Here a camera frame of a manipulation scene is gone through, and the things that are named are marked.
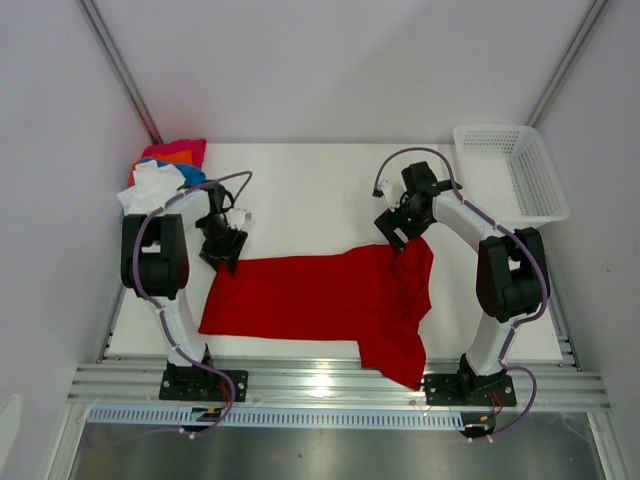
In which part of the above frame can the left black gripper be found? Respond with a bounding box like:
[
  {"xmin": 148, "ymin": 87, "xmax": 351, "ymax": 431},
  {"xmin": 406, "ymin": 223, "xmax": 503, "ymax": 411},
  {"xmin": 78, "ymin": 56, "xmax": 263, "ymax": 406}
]
[{"xmin": 196, "ymin": 215, "xmax": 248, "ymax": 275}]

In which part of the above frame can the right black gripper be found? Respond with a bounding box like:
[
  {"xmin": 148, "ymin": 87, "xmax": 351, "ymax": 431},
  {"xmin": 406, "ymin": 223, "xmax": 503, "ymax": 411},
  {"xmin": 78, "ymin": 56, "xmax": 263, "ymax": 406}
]
[{"xmin": 375, "ymin": 193, "xmax": 434, "ymax": 253}]

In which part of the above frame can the red t shirt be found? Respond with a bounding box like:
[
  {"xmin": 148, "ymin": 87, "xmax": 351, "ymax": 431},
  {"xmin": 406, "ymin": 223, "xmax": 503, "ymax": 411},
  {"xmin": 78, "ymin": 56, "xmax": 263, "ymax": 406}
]
[{"xmin": 199, "ymin": 238, "xmax": 434, "ymax": 390}]

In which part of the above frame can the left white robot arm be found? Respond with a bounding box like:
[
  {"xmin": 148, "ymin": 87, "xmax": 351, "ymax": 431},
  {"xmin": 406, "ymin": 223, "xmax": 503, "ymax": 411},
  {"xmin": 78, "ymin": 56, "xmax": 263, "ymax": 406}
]
[{"xmin": 120, "ymin": 180, "xmax": 248, "ymax": 404}]

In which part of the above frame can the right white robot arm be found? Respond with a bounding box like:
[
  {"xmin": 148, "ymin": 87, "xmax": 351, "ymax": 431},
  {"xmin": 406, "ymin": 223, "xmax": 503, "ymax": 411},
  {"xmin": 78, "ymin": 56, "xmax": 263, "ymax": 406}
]
[{"xmin": 373, "ymin": 162, "xmax": 550, "ymax": 405}]

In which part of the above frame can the blue t shirt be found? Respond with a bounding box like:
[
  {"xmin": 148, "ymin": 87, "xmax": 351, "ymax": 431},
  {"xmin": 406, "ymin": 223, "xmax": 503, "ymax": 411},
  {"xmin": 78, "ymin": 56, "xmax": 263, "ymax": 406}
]
[{"xmin": 139, "ymin": 157, "xmax": 206, "ymax": 186}]

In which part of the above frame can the white t shirt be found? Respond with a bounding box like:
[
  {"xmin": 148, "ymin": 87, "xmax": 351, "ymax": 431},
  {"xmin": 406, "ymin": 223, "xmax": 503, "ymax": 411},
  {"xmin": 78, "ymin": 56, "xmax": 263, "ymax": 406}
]
[{"xmin": 117, "ymin": 160, "xmax": 185, "ymax": 215}]

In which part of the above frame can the orange t shirt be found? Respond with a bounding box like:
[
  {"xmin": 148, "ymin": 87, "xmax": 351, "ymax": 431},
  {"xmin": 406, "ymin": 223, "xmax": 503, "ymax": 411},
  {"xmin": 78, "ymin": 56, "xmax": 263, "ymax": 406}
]
[{"xmin": 127, "ymin": 150, "xmax": 195, "ymax": 187}]

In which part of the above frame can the white plastic basket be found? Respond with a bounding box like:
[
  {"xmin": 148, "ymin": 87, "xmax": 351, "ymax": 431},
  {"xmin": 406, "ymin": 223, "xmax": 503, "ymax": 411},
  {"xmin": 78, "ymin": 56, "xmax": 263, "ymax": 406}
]
[{"xmin": 453, "ymin": 124, "xmax": 570, "ymax": 228}]

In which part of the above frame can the pink t shirt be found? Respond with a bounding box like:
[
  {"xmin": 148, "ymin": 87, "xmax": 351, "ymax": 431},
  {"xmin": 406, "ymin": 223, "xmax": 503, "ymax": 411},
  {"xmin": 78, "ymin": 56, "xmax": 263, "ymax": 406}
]
[{"xmin": 141, "ymin": 139, "xmax": 207, "ymax": 168}]

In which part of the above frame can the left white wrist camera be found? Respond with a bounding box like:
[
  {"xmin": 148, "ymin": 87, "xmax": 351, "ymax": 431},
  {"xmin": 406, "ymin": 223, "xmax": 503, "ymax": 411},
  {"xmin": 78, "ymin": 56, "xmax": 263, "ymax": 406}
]
[{"xmin": 225, "ymin": 208, "xmax": 252, "ymax": 231}]

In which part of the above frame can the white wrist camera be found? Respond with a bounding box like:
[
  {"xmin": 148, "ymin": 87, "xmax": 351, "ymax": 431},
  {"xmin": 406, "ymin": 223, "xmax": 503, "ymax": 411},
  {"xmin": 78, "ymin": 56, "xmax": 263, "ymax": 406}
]
[
  {"xmin": 225, "ymin": 208, "xmax": 252, "ymax": 231},
  {"xmin": 373, "ymin": 180, "xmax": 405, "ymax": 210}
]

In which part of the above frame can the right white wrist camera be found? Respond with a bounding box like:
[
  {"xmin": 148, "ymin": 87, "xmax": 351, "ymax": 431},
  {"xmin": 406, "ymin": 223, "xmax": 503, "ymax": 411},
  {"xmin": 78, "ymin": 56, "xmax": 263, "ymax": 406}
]
[{"xmin": 373, "ymin": 180, "xmax": 405, "ymax": 210}]

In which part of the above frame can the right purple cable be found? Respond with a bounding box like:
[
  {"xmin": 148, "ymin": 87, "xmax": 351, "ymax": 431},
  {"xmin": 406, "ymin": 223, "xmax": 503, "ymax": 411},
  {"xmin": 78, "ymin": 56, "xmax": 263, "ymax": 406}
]
[{"xmin": 372, "ymin": 145, "xmax": 551, "ymax": 444}]

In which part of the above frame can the purple cable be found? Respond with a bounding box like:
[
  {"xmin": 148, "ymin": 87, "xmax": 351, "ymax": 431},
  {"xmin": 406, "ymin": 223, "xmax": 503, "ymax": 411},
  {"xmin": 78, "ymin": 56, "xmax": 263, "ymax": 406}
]
[
  {"xmin": 372, "ymin": 145, "xmax": 551, "ymax": 444},
  {"xmin": 132, "ymin": 170, "xmax": 254, "ymax": 440}
]

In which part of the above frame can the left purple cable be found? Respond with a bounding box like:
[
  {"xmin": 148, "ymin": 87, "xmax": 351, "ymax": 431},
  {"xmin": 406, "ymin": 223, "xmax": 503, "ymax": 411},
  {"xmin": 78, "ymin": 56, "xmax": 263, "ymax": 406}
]
[{"xmin": 132, "ymin": 170, "xmax": 254, "ymax": 440}]

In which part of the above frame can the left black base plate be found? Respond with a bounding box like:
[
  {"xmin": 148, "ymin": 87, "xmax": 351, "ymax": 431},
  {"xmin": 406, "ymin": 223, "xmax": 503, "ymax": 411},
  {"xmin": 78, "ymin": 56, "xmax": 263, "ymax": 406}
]
[{"xmin": 159, "ymin": 367, "xmax": 249, "ymax": 403}]

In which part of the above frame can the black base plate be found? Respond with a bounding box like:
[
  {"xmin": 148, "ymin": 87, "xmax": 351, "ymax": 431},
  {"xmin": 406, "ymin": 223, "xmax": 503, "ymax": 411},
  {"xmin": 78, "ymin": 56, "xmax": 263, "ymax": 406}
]
[
  {"xmin": 423, "ymin": 372, "xmax": 517, "ymax": 407},
  {"xmin": 159, "ymin": 367, "xmax": 249, "ymax": 403}
]

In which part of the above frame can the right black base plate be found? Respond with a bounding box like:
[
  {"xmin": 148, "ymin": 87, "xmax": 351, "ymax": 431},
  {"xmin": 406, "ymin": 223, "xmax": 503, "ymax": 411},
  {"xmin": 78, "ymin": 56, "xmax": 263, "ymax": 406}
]
[{"xmin": 423, "ymin": 372, "xmax": 517, "ymax": 407}]

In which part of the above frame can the white slotted cable duct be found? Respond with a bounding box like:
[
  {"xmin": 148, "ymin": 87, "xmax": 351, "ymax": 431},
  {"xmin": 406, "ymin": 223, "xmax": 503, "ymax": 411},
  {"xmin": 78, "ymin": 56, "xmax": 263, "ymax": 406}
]
[{"xmin": 87, "ymin": 404, "xmax": 464, "ymax": 431}]

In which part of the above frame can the aluminium mounting rail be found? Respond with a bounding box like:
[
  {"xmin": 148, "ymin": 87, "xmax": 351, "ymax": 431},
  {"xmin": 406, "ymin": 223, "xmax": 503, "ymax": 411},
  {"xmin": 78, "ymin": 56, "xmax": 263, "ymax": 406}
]
[{"xmin": 67, "ymin": 356, "xmax": 611, "ymax": 412}]

